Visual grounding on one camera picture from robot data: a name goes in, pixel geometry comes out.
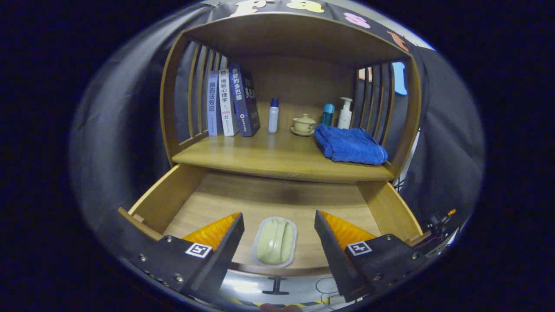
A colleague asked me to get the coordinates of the white bottle with blue cap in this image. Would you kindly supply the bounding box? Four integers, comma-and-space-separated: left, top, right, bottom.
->
268, 97, 280, 133

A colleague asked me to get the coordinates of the wooden bamboo cabinet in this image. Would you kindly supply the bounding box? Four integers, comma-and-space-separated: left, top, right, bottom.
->
160, 12, 423, 182

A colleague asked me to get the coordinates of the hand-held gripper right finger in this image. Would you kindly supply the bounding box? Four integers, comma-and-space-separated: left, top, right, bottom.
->
314, 210, 428, 302

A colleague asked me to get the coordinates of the blue folded towel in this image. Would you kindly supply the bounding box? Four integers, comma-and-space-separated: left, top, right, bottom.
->
314, 123, 389, 166

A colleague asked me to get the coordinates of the green brush with white base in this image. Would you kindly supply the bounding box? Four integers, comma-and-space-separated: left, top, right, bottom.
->
251, 217, 298, 268

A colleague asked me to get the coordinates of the black device with red cables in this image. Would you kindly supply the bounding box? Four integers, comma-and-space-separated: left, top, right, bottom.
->
414, 209, 458, 256

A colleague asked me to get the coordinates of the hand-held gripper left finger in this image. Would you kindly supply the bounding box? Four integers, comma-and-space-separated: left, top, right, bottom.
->
126, 212, 245, 304

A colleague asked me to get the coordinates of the white pump bottle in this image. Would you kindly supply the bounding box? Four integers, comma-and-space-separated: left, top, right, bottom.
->
337, 97, 353, 129

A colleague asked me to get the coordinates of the light blue book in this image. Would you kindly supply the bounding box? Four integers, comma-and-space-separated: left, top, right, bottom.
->
207, 71, 224, 137

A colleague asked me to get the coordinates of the wooden countertop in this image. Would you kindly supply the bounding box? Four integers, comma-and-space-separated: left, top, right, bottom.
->
172, 126, 395, 182

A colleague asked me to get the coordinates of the beige lidded teacup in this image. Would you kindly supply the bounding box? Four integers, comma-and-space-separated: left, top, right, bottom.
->
291, 114, 317, 137

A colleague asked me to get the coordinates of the dark blue book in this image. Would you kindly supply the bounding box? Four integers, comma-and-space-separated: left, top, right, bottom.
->
229, 65, 261, 137

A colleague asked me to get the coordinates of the black backdrop cloth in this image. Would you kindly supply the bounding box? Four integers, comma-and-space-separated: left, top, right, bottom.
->
69, 0, 485, 260

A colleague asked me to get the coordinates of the white book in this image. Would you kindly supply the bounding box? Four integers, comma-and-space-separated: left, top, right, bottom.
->
218, 68, 240, 137

